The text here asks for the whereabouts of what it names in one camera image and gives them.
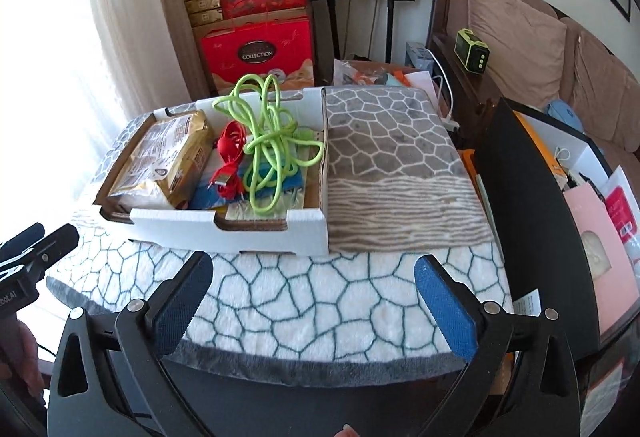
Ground green braided cable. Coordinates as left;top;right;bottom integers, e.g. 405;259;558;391
212;73;325;220

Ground white paper bag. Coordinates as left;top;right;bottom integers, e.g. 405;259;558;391
400;71;434;90

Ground blue telephone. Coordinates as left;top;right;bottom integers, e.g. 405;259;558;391
545;99;586;132

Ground white cardboard tray box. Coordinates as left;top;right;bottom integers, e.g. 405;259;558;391
92;87;331;258

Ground yellow box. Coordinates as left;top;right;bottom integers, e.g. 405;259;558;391
515;112;567;178

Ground white power cable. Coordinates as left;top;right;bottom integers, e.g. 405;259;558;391
429;49;459;128

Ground blue cat-shaped packet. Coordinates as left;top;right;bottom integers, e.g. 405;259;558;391
189;164;307;212

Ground large black storage box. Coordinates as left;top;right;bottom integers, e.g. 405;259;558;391
472;97;640;353

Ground patterned fleece blanket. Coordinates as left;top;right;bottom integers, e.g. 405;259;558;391
47;87;516;375

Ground green black portable device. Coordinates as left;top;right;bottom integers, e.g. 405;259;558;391
454;29;491;74

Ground white curtain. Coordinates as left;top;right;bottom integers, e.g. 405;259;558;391
75;0;201;128

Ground cardboard box of clutter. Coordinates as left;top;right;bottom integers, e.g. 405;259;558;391
332;59;436;90

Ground black speaker stand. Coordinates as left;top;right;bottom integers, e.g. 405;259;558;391
385;0;396;62
314;0;342;88

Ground brown sofa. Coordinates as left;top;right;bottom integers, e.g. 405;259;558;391
427;0;640;188

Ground white magenta bag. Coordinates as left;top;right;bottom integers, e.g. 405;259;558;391
600;167;640;263

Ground person's left hand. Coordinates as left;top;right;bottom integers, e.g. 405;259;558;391
0;314;46;398

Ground tan sofa cushion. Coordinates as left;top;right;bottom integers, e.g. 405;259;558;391
467;0;568;88
570;32;640;142

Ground red gift box oval label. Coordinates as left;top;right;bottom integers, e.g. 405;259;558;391
200;17;315;95

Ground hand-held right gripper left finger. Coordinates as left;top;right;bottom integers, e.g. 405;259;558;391
47;251;216;437

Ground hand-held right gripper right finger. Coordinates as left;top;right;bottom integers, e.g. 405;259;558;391
414;254;581;437

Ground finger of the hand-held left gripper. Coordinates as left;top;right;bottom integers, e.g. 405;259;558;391
0;223;46;263
0;223;80;290

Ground pale blue box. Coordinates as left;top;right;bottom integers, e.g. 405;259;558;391
405;41;436;72

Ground pink paper bag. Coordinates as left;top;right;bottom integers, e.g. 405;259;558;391
562;189;640;333

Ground red cable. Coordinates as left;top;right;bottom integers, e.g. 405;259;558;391
212;121;249;200

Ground gold foil bag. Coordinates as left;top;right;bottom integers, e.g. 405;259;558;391
107;109;215;212

